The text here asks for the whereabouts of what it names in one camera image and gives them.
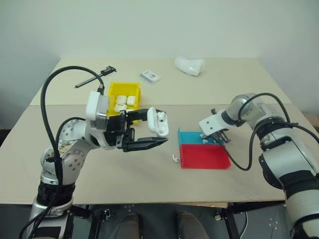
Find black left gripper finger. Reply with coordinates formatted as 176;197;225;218
124;107;167;124
122;136;169;153

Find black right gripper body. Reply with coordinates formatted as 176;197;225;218
211;128;229;139

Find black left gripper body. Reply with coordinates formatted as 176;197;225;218
103;111;137;150

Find yellow plastic bin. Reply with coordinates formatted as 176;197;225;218
107;82;144;124

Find red plastic tray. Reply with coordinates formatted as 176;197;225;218
178;143;232;170

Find blue plastic tray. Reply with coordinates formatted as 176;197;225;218
177;127;226;145

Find small white printed card box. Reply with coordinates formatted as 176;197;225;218
140;70;161;84

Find black caliper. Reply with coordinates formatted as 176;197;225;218
74;65;118;89

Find white crumpled plastic bag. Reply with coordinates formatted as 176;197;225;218
174;56;206;77

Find dark rounded shape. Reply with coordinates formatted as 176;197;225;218
116;213;141;239
176;211;209;239

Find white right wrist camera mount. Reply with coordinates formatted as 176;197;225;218
198;113;229;136

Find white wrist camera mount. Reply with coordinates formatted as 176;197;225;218
198;113;229;136
85;91;111;129

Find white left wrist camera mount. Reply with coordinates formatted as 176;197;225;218
85;91;111;129

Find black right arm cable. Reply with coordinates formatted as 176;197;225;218
220;92;319;171

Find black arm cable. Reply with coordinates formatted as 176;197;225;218
220;92;319;171
18;65;105;239

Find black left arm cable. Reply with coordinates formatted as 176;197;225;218
18;65;105;239

